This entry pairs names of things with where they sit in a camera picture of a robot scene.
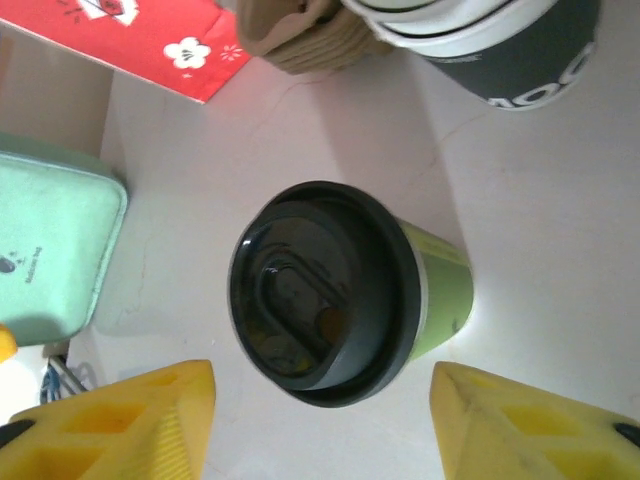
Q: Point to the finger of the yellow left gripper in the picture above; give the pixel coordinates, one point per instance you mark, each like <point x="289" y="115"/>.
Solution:
<point x="6" y="342"/>

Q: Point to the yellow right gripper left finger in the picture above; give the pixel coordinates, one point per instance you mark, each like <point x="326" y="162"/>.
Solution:
<point x="125" y="440"/>

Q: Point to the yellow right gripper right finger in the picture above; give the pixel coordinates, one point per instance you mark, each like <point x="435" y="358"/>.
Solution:
<point x="525" y="440"/>

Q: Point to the green paper coffee cup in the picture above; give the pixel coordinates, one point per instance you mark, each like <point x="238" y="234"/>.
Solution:
<point x="445" y="300"/>

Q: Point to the black plastic cup lid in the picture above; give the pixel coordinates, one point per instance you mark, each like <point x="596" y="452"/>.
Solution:
<point x="310" y="300"/>

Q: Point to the red paper gift bag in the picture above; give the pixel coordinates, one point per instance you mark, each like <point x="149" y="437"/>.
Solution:
<point x="150" y="35"/>

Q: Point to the mint green zipper pouch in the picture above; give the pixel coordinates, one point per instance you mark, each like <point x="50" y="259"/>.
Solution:
<point x="50" y="240"/>

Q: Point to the grey paper cup stack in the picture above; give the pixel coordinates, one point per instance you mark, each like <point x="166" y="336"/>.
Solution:
<point x="500" y="60"/>

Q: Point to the cardboard cup carrier stack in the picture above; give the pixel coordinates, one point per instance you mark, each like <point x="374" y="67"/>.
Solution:
<point x="310" y="45"/>

